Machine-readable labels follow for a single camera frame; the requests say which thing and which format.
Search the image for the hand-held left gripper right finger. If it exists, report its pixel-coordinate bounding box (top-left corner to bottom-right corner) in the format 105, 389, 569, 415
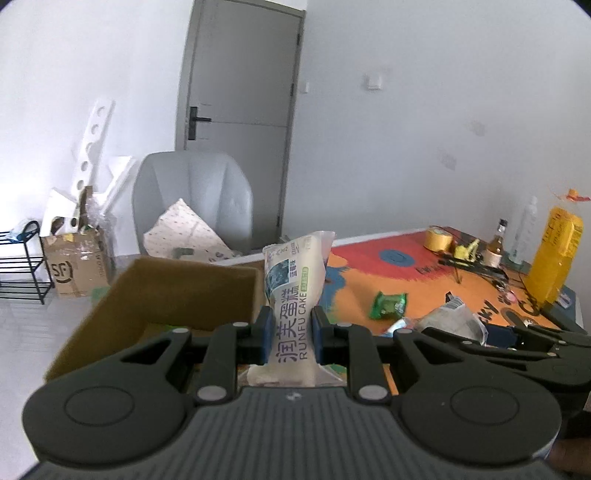
310, 306, 462, 403

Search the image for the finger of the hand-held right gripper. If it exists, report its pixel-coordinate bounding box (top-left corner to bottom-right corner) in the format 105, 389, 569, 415
422, 325, 561, 365
484, 323, 591, 348

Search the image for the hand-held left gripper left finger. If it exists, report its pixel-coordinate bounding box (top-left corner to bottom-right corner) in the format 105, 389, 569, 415
117, 305, 274, 405

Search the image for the clear bread packet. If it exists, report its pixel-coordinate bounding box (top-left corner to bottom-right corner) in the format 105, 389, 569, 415
413, 298, 488, 344

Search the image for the long white cake packet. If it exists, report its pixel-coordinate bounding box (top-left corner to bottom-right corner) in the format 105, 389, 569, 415
247, 230, 347, 388

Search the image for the dark green snack packet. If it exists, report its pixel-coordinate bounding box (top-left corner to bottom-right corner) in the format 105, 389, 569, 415
368, 292, 408, 320

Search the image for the brown cardboard box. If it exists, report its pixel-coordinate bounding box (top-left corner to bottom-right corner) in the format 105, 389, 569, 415
45, 257, 266, 384

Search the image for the black box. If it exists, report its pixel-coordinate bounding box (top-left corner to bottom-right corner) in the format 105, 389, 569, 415
540, 300, 591, 333

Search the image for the small glass bottle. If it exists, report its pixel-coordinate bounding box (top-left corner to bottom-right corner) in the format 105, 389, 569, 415
486, 219, 509, 267

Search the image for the white plastic bottle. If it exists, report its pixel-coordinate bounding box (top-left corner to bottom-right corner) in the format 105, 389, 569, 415
510, 196, 540, 265

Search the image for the yellow tape roll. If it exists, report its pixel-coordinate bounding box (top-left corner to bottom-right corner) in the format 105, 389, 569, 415
425, 225, 455, 253

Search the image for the dotted white cushion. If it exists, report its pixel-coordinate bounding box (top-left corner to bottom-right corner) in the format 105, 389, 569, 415
143, 198, 241, 264

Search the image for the grey chair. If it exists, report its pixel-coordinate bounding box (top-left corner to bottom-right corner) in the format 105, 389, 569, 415
131, 151, 254, 257

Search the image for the cardboard box with logo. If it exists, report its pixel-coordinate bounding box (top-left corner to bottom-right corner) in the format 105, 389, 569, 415
41, 226, 114, 298

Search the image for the black shoe rack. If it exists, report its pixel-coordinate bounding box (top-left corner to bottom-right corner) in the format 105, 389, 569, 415
0, 220, 49, 304

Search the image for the white foam board with holes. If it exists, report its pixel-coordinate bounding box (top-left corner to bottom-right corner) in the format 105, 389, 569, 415
69, 98, 114, 204

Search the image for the grey door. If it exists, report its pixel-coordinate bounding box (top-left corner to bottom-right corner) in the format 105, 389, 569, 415
174, 0, 306, 252

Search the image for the black wire rack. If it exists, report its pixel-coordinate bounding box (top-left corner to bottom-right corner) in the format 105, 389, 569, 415
438, 256, 527, 287

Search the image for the black door handle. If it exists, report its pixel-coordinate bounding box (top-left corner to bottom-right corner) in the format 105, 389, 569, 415
187, 106, 212, 141

